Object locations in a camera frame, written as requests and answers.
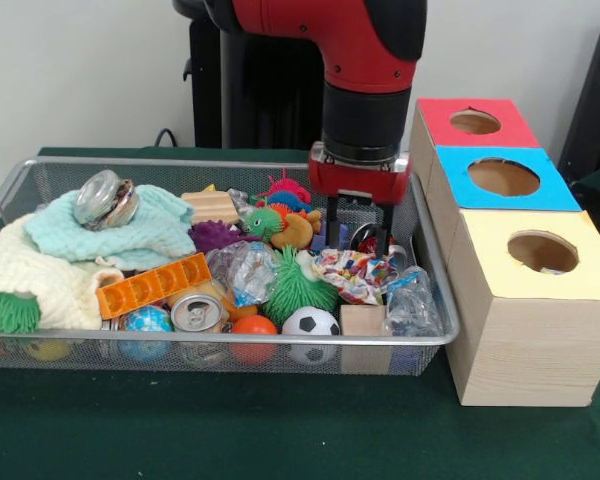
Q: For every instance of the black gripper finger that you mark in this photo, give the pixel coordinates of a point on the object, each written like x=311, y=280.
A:
x=386, y=230
x=333, y=222

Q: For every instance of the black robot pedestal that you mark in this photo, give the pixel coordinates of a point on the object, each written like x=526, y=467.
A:
x=255, y=100

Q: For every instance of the crushed red soda can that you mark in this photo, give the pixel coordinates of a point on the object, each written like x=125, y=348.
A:
x=365, y=237

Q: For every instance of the green furry monster toy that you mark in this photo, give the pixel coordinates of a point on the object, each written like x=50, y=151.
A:
x=295, y=287

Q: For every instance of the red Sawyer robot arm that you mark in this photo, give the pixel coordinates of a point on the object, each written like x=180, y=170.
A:
x=365, y=115

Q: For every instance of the wooden box with three holes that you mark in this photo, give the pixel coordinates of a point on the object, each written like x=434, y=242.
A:
x=530, y=350

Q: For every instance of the confetti print cloth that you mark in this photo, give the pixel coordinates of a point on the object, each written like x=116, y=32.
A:
x=352, y=272

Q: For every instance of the silver soda can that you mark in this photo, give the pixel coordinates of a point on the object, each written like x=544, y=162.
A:
x=197, y=312

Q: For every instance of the crushed silver can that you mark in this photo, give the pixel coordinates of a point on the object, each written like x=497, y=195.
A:
x=97, y=197

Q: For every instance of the mint knitted cloth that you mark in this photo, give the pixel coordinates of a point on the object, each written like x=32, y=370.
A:
x=145, y=235

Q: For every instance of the black and white soccer ball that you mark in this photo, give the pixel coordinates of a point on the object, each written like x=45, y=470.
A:
x=310, y=325

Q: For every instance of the cream knitted cloth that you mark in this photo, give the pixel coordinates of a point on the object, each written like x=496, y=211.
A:
x=30, y=270

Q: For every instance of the colourful spotted cloth toy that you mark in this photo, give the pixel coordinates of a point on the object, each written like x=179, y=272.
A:
x=550, y=271

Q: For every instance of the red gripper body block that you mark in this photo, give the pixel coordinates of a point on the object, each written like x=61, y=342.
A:
x=360, y=180

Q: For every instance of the crushed clear plastic bottle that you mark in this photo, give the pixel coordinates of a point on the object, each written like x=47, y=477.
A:
x=412, y=305

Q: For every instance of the green spiky ball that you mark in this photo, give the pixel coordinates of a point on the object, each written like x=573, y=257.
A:
x=10, y=312

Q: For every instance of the silver mesh bin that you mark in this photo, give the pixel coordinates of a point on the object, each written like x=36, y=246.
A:
x=230, y=172

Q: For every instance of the orange foam ball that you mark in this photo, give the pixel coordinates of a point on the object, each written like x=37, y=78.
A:
x=254, y=326

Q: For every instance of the orange plastic block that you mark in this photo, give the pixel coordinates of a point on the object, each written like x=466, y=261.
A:
x=150, y=287

